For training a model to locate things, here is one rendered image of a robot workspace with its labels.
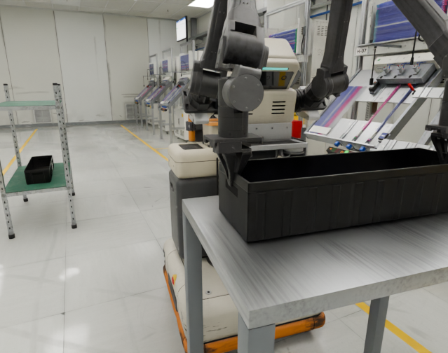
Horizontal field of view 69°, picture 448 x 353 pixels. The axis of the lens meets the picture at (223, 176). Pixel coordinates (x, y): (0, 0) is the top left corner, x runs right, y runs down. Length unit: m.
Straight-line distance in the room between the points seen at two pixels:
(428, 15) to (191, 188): 1.00
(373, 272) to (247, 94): 0.34
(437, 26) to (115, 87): 9.65
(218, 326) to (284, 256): 0.83
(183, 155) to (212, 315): 0.64
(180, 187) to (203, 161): 0.15
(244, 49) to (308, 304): 0.41
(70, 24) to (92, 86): 1.62
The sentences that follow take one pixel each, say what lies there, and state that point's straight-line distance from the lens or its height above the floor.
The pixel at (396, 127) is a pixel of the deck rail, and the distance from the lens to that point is 2.25.
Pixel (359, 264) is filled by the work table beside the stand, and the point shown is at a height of 0.80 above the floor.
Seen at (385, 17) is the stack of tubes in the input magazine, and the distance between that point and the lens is 2.80.
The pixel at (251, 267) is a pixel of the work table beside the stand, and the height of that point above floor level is 0.80.
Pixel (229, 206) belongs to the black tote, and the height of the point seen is 0.84.
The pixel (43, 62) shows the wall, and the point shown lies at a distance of 10.19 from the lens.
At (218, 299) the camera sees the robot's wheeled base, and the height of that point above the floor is 0.28.
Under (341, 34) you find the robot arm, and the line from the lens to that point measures 1.15.
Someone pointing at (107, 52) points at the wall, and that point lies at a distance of 10.26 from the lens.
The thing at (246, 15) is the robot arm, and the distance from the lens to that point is 0.65.
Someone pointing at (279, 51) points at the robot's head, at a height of 1.19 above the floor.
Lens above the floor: 1.08
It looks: 16 degrees down
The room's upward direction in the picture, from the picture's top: straight up
